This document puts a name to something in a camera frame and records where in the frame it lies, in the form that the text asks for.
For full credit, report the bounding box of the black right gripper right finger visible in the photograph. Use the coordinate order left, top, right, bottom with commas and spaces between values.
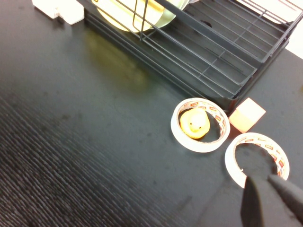
267, 174, 303, 219

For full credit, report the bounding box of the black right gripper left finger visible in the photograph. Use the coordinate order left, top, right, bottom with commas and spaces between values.
240, 176, 302, 227

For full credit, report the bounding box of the yellow plate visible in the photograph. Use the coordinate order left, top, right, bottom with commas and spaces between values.
91, 0, 164, 33

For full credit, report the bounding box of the white double-sided tape roll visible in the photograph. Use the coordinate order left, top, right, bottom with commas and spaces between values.
170, 97, 231, 154
224, 132, 290, 189

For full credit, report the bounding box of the orange foam cube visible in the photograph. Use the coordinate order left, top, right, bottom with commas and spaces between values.
228, 97, 267, 134

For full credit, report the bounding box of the yellow rubber duck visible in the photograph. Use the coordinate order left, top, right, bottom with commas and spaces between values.
179, 108, 211, 140

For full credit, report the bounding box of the small white plug adapter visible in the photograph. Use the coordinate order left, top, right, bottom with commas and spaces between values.
56, 0, 85, 26

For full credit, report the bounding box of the large white power adapter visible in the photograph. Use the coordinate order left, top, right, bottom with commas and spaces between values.
32, 0, 62, 19

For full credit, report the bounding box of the black wire dish rack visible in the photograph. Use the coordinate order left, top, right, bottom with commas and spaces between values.
77, 0, 303, 114

